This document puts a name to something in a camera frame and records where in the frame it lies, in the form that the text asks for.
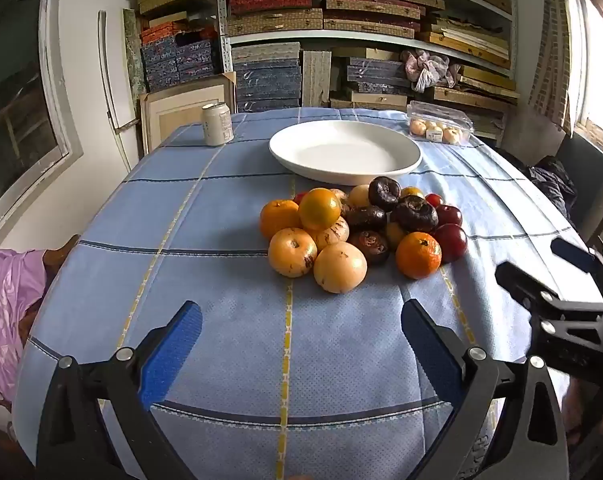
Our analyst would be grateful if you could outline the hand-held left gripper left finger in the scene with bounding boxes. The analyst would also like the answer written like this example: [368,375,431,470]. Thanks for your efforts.
[36,300,204,480]

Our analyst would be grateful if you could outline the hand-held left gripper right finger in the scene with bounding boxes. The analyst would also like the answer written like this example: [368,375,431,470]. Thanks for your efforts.
[400,299,569,480]

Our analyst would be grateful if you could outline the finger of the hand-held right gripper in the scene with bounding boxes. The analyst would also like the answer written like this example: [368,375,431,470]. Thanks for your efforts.
[495,260,603,376]
[550,236,603,311]

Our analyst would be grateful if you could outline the dark red plum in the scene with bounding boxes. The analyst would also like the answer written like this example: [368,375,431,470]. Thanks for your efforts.
[431,223,468,264]
[434,205,463,227]

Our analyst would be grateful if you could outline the orange mandarin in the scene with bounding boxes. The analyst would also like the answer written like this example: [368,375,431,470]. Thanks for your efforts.
[260,199,302,241]
[395,231,442,280]

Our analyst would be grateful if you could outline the small tan round fruit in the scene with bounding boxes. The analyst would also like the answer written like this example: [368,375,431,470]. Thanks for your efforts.
[384,221,408,250]

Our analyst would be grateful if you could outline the smooth pale orange melon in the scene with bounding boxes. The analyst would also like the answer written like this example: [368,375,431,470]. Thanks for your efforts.
[313,241,368,293]

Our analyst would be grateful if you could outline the dark brown water chestnut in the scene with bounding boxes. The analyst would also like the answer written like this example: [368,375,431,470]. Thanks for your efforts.
[391,195,439,234]
[345,205,388,233]

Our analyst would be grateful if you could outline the striped pepino melon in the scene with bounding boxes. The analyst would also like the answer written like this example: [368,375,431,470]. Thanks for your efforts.
[314,216,351,251]

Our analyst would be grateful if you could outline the yellow orange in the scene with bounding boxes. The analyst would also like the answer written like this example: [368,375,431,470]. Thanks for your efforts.
[298,187,342,232]

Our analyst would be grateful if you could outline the white plate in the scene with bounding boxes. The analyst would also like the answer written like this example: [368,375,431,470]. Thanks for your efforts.
[268,120,423,187]

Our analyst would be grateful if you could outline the clear plastic box of pale fruits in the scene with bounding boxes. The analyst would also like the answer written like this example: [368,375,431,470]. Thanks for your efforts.
[406,101,475,147]

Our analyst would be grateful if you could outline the dark clothing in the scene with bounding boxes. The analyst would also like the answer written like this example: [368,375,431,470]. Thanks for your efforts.
[524,155,579,221]

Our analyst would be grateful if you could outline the dark padded chair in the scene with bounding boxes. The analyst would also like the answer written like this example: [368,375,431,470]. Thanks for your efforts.
[556,132,603,241]

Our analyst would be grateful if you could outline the blue checked tablecloth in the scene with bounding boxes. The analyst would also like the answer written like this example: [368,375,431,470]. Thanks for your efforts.
[11,106,589,480]

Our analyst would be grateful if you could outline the pink plastic bag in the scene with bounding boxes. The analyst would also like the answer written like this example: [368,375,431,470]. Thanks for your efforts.
[0,249,52,401]

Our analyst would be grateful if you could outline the bright window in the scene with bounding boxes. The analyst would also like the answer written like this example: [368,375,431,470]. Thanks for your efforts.
[564,0,603,171]

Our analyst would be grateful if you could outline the woven patterned curtain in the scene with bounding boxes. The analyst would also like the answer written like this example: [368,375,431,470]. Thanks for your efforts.
[528,0,575,133]

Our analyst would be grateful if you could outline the pink cloth bundle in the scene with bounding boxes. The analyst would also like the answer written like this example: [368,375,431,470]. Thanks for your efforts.
[400,50,461,93]

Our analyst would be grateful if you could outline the low tan wooden boxes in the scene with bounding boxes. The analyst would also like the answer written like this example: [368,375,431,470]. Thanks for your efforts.
[330,91,412,111]

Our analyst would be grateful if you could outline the white drink can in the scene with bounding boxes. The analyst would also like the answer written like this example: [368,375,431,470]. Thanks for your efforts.
[202,102,234,147]

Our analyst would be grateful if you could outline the stack of golden flat boxes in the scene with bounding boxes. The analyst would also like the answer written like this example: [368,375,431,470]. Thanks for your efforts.
[411,0,519,101]

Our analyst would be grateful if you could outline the short stack of grey-blue boxes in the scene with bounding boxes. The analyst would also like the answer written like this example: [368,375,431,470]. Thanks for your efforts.
[346,57,413,96]

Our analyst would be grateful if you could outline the upright grey wooden boxes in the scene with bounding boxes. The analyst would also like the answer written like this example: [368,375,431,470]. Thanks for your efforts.
[301,50,332,108]

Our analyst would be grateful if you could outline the tall stack of grey-blue boxes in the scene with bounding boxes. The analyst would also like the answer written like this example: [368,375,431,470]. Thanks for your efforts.
[231,42,302,113]

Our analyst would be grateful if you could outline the stack of blue patterned boxes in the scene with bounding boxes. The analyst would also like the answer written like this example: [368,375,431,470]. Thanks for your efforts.
[140,22,219,92]

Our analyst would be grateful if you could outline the white leaning strip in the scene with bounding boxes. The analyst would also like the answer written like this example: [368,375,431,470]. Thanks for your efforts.
[98,10,132,171]

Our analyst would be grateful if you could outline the white framed window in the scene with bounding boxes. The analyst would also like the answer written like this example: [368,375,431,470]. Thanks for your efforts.
[0,0,84,231]

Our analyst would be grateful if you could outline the green marbled board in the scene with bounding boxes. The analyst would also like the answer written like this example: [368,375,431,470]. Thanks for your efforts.
[122,8,147,96]

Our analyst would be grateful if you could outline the white metal shelving rack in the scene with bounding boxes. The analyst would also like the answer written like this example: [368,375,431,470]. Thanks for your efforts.
[215,0,519,141]

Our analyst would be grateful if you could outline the stack of woven tan boxes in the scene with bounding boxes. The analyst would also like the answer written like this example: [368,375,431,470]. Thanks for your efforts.
[226,0,447,38]

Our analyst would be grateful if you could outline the beige picture frame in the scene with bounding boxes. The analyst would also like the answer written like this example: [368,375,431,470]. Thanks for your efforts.
[138,72,237,153]

